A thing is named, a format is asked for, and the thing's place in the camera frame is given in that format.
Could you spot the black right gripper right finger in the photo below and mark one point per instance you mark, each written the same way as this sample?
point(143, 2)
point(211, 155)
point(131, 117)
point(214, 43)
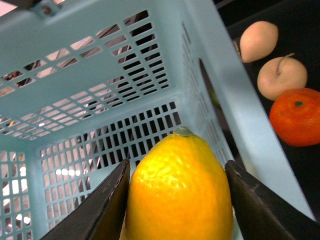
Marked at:
point(263, 215)

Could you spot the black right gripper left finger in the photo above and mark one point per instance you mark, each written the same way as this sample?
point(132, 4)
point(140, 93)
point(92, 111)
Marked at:
point(101, 215)

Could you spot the light blue shopping basket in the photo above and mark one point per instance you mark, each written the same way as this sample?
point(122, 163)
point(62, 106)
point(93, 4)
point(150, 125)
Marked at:
point(85, 84)

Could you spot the orange with green stem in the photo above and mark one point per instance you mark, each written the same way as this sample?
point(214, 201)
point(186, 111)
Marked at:
point(295, 117)

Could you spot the white round pear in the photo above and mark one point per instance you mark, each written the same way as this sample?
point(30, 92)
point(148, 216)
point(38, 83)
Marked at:
point(281, 74)

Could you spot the white pear lying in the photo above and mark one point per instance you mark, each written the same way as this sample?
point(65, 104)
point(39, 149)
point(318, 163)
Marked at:
point(257, 41)

